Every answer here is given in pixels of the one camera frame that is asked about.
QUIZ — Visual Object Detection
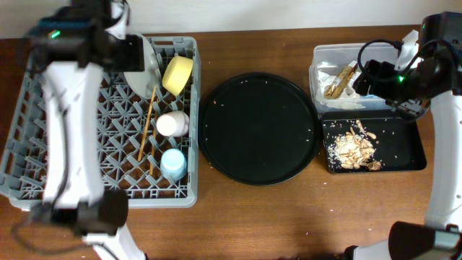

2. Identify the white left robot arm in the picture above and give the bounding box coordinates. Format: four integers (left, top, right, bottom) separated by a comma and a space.
11, 1, 146, 259

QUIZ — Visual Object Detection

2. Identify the yellow plastic bowl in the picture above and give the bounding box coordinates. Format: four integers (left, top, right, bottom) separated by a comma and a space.
162, 56, 193, 96

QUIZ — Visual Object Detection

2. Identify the clear plastic waste bin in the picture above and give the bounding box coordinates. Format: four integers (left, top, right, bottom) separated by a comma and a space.
309, 43, 391, 115

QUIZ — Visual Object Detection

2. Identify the grey plastic dishwasher rack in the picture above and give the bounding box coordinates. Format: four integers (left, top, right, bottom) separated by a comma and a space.
1, 36, 201, 211

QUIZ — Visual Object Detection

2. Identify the food scraps pile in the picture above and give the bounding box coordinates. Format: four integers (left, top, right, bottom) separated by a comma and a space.
327, 119, 382, 171

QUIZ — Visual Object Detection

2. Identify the pink plastic cup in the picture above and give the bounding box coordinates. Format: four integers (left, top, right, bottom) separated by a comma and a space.
156, 110, 189, 137

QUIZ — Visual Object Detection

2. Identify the light blue plastic cup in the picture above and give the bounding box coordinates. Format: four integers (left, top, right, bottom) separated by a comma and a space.
160, 149, 187, 182

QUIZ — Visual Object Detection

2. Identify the black rectangular waste tray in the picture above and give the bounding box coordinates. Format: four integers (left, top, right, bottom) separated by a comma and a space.
321, 110, 427, 174

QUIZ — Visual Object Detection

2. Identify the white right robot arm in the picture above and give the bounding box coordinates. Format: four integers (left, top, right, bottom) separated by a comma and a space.
342, 12, 461, 259

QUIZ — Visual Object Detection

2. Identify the brown snack wrapper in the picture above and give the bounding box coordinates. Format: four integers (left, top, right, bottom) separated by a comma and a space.
323, 61, 358, 100

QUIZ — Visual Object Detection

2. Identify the white round plate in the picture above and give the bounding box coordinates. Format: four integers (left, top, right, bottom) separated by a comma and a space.
123, 33, 162, 98

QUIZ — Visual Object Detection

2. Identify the round black tray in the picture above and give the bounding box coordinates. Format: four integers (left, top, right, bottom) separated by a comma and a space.
198, 72, 321, 186

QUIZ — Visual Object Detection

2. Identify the white paper napkin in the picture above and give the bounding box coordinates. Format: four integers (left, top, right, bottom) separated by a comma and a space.
314, 71, 365, 110

